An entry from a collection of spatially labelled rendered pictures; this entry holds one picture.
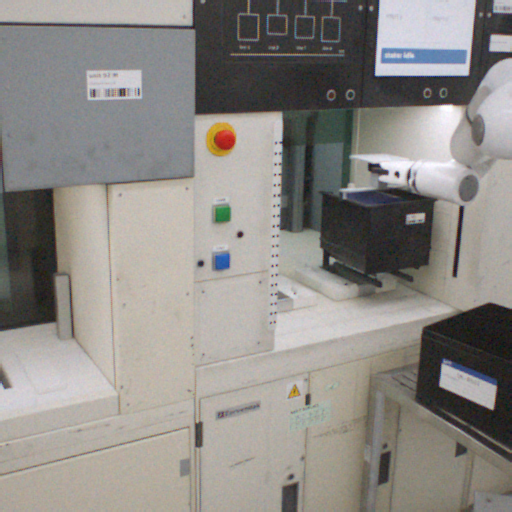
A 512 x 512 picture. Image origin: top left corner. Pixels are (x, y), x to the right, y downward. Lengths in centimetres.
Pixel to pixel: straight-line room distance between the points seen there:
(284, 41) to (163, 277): 53
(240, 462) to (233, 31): 95
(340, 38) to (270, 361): 71
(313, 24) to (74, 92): 51
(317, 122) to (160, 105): 88
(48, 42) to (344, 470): 125
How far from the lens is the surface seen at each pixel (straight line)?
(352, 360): 179
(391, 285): 206
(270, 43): 147
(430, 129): 199
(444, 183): 168
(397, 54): 166
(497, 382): 158
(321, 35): 154
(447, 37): 176
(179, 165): 140
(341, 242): 189
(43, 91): 130
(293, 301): 187
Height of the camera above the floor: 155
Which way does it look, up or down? 17 degrees down
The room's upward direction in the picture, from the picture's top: 1 degrees clockwise
